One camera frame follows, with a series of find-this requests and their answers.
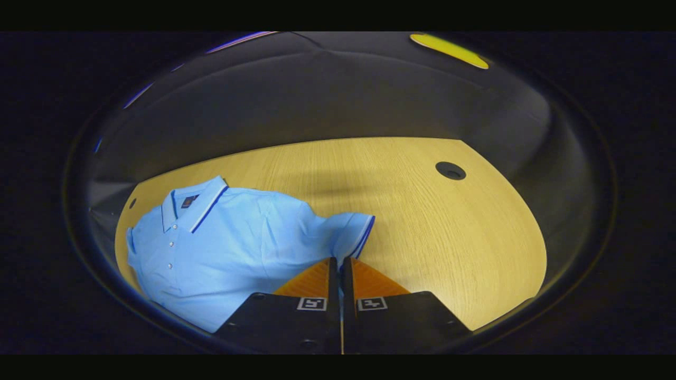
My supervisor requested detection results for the light blue T-shirt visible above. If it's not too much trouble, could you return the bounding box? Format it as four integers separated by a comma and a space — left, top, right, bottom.
125, 175, 376, 334

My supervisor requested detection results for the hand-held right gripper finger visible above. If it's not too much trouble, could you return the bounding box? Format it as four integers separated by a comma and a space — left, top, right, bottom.
341, 257, 473, 354
214, 257, 341, 354

